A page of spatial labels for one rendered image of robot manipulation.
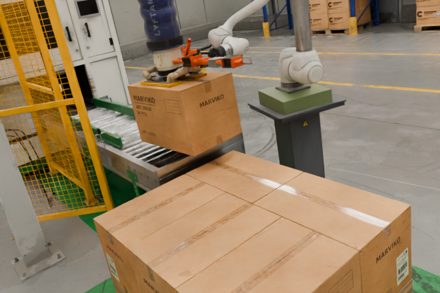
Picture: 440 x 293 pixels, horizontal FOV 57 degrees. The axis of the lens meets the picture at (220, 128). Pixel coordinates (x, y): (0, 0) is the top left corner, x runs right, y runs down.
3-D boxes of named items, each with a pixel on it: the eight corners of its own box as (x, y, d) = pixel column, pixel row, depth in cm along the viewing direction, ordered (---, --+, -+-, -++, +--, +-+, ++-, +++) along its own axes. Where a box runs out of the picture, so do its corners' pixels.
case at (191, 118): (141, 141, 279) (126, 85, 266) (186, 121, 303) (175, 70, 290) (194, 156, 235) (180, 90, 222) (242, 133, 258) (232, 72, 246)
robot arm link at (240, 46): (233, 61, 245) (219, 53, 253) (251, 55, 254) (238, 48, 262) (234, 44, 239) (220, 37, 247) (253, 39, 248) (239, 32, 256)
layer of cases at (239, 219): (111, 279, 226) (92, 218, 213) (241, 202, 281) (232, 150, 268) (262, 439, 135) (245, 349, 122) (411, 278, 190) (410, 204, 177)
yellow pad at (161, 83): (140, 84, 260) (138, 77, 258) (153, 80, 266) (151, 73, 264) (169, 88, 234) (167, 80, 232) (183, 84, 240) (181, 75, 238)
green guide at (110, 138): (46, 120, 422) (44, 112, 419) (56, 117, 428) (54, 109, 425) (110, 152, 300) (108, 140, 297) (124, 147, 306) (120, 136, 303)
